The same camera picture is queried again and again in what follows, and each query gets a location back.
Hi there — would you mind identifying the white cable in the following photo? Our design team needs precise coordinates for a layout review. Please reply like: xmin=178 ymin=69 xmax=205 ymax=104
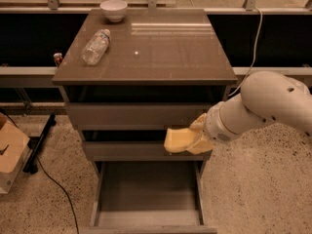
xmin=227 ymin=6 xmax=263 ymax=98

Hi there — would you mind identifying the black floor stand bar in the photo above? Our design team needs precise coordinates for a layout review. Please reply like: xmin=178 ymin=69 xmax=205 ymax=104
xmin=23 ymin=114 xmax=56 ymax=175

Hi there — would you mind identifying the cardboard box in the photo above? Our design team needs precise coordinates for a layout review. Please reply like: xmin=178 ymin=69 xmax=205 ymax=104
xmin=0 ymin=114 xmax=29 ymax=194

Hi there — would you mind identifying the grey drawer cabinet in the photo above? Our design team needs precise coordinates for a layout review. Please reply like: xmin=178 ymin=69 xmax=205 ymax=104
xmin=51 ymin=8 xmax=238 ymax=180

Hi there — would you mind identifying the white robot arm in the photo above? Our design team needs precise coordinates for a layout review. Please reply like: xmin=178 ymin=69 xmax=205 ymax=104
xmin=186 ymin=71 xmax=312 ymax=154

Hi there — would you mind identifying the white ceramic bowl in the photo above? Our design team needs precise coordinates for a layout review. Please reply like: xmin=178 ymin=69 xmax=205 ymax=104
xmin=99 ymin=0 xmax=128 ymax=22

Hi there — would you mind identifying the yellow sponge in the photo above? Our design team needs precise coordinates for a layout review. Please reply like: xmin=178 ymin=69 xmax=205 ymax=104
xmin=164 ymin=128 xmax=197 ymax=153

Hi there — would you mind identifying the clear plastic water bottle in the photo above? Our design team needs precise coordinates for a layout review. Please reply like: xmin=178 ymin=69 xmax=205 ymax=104
xmin=82 ymin=29 xmax=110 ymax=65

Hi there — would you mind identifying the black floor cable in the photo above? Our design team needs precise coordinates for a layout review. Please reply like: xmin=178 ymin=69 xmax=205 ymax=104
xmin=0 ymin=108 xmax=80 ymax=234

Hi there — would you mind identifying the grey open bottom drawer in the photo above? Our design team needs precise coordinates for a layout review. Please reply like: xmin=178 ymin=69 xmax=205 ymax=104
xmin=81 ymin=161 xmax=217 ymax=234

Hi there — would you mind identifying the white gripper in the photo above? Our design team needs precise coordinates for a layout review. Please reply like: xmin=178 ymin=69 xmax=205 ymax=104
xmin=186 ymin=101 xmax=239 ymax=155

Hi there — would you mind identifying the grey top drawer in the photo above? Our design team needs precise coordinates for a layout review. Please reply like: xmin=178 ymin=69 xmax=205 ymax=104
xmin=65 ymin=102 xmax=213 ymax=130

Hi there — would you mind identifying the grey middle drawer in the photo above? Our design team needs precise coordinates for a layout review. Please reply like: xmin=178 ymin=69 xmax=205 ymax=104
xmin=83 ymin=141 xmax=212 ymax=161

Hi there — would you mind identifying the red soda can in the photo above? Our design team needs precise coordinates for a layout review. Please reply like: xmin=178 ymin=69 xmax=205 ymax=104
xmin=54 ymin=53 xmax=62 ymax=67

